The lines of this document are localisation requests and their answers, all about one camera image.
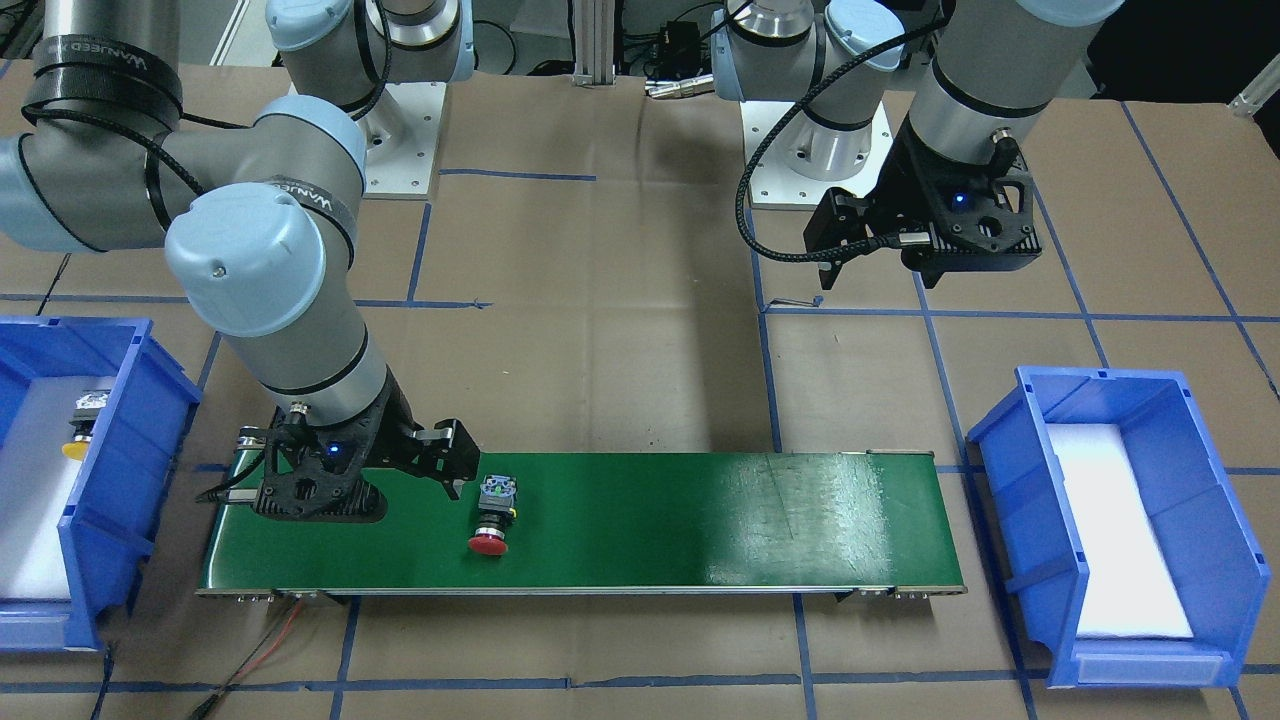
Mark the aluminium frame post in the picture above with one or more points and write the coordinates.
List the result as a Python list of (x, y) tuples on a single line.
[(594, 37)]

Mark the green conveyor belt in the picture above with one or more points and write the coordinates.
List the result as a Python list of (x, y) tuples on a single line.
[(869, 522)]

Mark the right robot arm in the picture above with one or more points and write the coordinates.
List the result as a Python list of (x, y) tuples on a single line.
[(258, 223)]

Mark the white foam pad bin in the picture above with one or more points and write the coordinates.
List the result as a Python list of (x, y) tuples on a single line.
[(36, 481), (1129, 593)]

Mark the blue bin robot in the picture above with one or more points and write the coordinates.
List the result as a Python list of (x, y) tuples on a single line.
[(109, 525), (1215, 562)]

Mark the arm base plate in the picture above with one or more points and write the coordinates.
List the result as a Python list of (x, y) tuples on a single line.
[(807, 159), (400, 124)]

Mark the red push button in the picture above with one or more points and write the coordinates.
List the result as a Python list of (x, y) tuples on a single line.
[(496, 512)]

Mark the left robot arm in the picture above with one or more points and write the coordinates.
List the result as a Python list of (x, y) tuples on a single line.
[(997, 65)]

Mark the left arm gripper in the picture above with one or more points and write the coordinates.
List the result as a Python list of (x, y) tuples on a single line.
[(893, 200)]

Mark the yellow push button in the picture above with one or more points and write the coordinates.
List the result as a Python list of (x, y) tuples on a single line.
[(86, 411)]

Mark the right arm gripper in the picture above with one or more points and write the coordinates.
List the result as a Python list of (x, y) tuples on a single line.
[(398, 436)]

